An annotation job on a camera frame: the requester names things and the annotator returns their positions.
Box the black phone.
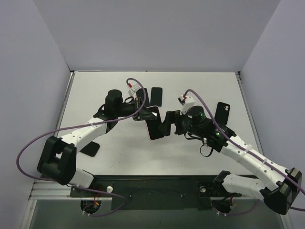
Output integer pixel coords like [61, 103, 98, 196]
[136, 88, 150, 107]

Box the blue phone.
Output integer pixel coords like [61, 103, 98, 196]
[150, 87, 163, 107]

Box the black ring phone case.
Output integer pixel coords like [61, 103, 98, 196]
[80, 141, 100, 157]

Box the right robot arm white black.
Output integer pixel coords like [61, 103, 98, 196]
[159, 106, 302, 215]

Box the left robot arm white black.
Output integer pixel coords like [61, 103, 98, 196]
[37, 89, 157, 197]

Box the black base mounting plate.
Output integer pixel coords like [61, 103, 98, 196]
[70, 175, 231, 210]

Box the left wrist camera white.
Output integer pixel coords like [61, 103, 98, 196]
[127, 83, 142, 97]

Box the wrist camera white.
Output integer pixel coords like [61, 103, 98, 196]
[178, 95, 195, 115]
[127, 83, 142, 97]

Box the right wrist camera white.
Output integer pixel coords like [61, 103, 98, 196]
[178, 95, 195, 115]

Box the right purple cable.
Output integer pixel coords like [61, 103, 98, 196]
[184, 89, 305, 217]

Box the purple cable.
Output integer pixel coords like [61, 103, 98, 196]
[16, 77, 153, 217]
[184, 89, 305, 217]

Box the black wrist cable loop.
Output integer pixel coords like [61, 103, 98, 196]
[199, 143, 214, 158]

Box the aluminium frame rail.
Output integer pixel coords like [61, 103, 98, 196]
[234, 71, 264, 155]

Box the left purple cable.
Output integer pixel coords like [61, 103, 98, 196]
[16, 77, 153, 217]

